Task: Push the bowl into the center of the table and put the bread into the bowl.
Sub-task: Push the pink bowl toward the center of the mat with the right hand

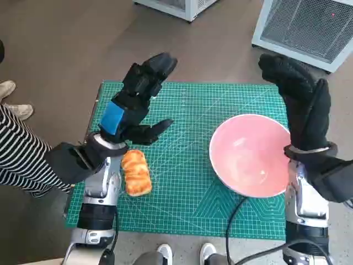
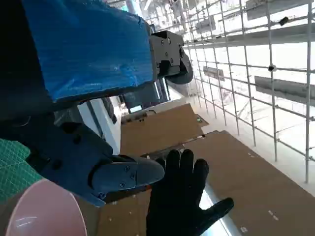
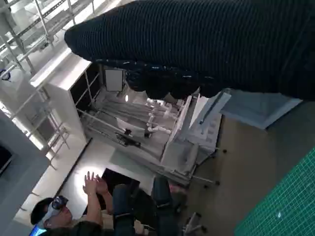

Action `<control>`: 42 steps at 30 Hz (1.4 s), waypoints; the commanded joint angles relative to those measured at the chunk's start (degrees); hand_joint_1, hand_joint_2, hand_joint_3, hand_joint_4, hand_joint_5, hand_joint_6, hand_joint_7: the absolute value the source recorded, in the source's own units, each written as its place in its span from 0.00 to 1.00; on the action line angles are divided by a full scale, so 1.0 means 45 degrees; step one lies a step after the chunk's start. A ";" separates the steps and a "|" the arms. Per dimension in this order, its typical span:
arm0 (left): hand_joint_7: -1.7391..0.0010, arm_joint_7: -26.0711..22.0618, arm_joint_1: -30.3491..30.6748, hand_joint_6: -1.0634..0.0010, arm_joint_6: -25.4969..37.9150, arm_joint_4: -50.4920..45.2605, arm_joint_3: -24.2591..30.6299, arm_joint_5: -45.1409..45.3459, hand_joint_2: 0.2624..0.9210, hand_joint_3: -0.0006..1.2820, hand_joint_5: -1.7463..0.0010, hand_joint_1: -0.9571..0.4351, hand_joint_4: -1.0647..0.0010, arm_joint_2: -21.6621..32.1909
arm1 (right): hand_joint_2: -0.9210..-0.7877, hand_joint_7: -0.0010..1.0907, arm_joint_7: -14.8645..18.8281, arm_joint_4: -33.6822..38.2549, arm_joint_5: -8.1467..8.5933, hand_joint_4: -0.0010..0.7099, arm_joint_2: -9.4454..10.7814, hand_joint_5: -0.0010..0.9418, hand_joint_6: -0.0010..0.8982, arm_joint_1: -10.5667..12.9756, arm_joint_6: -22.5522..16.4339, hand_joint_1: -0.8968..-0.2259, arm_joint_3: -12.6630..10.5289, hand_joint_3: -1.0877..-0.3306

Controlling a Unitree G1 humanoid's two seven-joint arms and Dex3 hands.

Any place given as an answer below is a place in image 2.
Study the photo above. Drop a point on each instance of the black gloved right hand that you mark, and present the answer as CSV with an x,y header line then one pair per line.
x,y
176,196

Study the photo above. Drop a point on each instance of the black left hand, blue tape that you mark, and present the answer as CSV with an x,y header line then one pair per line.
x,y
86,49

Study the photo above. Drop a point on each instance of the pink bowl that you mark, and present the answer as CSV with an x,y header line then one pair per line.
x,y
46,211

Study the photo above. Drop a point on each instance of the green cutting mat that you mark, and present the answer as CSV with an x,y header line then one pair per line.
x,y
13,169

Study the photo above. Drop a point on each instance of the grey ceiling light fixture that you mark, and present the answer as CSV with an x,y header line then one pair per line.
x,y
283,88

